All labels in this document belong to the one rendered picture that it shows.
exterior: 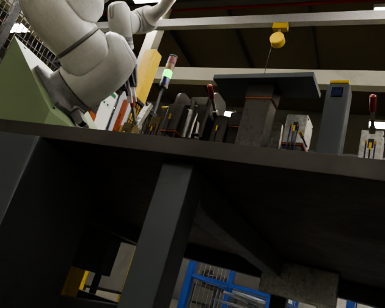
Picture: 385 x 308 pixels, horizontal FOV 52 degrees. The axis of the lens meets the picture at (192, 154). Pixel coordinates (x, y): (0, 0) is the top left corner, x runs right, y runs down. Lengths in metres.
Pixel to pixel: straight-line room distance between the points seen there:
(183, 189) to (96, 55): 0.54
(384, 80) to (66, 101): 4.53
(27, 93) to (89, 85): 0.17
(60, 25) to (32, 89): 0.20
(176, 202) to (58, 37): 0.62
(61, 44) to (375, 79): 4.54
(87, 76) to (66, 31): 0.14
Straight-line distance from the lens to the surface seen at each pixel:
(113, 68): 1.22
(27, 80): 1.25
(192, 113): 1.66
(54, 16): 1.21
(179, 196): 0.84
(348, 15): 4.43
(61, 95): 1.24
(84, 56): 1.22
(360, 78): 5.37
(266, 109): 1.38
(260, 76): 1.42
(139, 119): 1.94
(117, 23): 1.83
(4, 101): 1.26
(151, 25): 1.92
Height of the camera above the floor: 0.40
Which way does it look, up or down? 19 degrees up
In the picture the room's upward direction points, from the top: 17 degrees clockwise
